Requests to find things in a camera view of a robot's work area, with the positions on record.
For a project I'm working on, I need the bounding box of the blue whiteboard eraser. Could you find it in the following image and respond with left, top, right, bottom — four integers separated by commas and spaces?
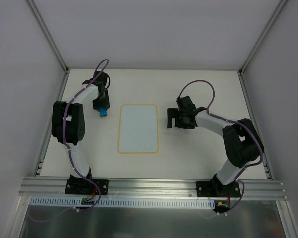
99, 108, 108, 117

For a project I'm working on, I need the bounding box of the yellow framed whiteboard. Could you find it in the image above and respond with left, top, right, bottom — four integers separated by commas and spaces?
117, 104, 159, 154

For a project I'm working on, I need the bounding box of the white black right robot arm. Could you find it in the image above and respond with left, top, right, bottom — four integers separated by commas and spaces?
167, 96, 264, 197

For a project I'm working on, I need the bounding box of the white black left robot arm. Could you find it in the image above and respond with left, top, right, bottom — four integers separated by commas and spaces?
51, 71, 111, 194

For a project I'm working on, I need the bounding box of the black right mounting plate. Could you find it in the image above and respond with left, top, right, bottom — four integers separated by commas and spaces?
195, 181, 241, 198

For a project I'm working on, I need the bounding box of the black mounting plate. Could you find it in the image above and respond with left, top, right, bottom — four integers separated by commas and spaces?
65, 175, 109, 196
195, 181, 241, 198

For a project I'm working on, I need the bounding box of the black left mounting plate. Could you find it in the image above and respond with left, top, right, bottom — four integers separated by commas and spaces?
65, 175, 109, 196

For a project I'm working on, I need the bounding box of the right aluminium side rail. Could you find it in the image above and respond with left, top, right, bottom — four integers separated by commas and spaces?
237, 70, 273, 180

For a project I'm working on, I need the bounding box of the aluminium side rail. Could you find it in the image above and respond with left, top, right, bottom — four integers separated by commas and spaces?
32, 69, 70, 177
237, 70, 273, 180

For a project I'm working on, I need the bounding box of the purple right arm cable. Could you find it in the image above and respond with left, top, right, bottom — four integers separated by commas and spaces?
178, 79, 265, 216

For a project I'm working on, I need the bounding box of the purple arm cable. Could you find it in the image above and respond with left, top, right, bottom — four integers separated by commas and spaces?
178, 79, 265, 216
27, 59, 110, 223

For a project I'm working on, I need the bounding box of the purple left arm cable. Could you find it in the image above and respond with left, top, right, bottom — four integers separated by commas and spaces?
27, 59, 110, 223

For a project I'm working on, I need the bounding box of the left aluminium side rail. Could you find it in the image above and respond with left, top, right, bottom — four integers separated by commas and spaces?
32, 69, 70, 177

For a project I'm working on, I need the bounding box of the white slotted cable duct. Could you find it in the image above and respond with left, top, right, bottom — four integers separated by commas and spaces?
29, 196, 215, 210

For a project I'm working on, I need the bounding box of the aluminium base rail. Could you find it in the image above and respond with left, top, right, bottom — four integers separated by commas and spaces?
18, 177, 288, 201

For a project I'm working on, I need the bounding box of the aluminium corner post left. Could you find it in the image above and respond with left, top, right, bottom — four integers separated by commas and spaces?
25, 0, 68, 72

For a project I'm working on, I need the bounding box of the aluminium corner post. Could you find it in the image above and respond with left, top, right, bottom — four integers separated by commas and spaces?
25, 0, 68, 72
239, 0, 289, 75

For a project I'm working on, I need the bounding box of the aluminium corner post right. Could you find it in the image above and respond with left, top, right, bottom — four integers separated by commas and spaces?
239, 0, 289, 75

